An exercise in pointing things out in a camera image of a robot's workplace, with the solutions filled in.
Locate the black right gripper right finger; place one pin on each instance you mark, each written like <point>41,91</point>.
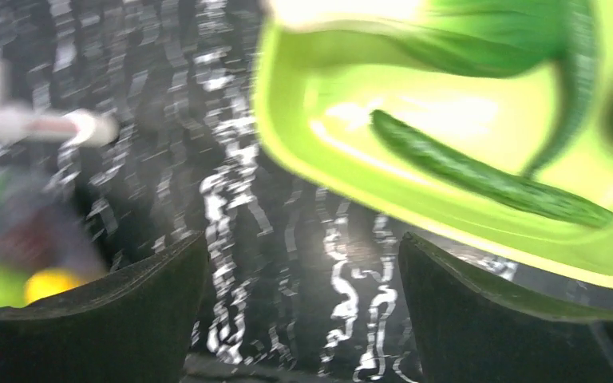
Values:
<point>474,326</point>

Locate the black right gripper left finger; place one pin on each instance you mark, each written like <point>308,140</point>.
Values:
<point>133,325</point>

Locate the green cucumber toy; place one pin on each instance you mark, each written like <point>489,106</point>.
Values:
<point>456,168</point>

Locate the light green lime toy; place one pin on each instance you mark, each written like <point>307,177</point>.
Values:
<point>12,285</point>

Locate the bok choy toy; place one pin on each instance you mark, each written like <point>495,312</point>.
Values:
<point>494,39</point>

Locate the green plastic basin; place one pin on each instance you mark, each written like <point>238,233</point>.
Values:
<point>488,122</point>

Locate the clear zip top bag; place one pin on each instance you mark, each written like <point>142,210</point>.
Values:
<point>38,228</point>

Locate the green bean pod toy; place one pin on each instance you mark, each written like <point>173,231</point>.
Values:
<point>579,70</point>

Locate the yellow banana toy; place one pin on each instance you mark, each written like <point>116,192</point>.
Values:
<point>50,281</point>

